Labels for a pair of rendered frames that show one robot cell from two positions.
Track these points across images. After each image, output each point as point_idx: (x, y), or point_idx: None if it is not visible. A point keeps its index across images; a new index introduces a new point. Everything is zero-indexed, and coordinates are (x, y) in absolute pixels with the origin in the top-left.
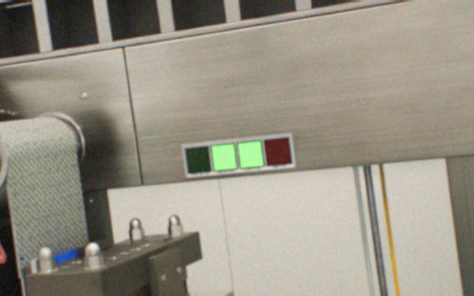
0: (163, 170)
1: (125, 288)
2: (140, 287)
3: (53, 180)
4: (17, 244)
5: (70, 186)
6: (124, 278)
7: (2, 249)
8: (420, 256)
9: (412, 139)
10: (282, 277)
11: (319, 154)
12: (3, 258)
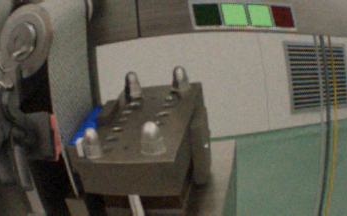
0: (165, 22)
1: (185, 169)
2: (189, 162)
3: (73, 46)
4: (57, 122)
5: (81, 50)
6: (183, 159)
7: (58, 137)
8: (223, 62)
9: None
10: (119, 82)
11: (312, 23)
12: (60, 146)
